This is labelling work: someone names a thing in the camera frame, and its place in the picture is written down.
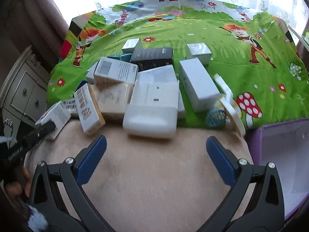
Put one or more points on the small white red box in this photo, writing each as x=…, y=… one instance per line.
x=59, y=115

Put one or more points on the white label barcode box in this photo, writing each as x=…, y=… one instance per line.
x=70, y=105

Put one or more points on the green cartoon play mat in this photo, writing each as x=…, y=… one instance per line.
x=252, y=51

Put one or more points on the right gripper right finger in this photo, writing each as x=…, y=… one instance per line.
x=265, y=210

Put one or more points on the black rectangular box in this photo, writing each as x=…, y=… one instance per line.
x=152, y=58

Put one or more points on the white grey small box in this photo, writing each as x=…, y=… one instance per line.
x=90, y=73

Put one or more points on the white box pink spot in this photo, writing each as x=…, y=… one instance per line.
x=164, y=74

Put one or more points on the white toy frame piece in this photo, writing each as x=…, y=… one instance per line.
x=226, y=102

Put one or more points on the tall white carton box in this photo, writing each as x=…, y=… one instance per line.
x=199, y=86

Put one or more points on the dark blue box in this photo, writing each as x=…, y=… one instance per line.
x=82, y=83

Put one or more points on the teal box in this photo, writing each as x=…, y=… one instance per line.
x=125, y=57

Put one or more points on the brown curtain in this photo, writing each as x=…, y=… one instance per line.
x=49, y=22

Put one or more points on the purple storage box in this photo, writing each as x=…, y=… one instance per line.
x=286, y=145

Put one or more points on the small silver cube box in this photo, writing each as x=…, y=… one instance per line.
x=200, y=51

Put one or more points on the blue round toy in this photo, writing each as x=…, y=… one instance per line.
x=216, y=118

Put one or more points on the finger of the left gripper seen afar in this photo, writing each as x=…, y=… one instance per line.
x=34, y=137

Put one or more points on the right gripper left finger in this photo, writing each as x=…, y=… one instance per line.
x=73, y=173

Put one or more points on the white gold dental box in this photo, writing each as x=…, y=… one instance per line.
x=88, y=111

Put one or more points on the cream tea box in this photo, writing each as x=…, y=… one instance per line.
x=112, y=99

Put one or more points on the white rounded plastic case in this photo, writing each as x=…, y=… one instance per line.
x=152, y=111

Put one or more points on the small white green box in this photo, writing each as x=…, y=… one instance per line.
x=132, y=44

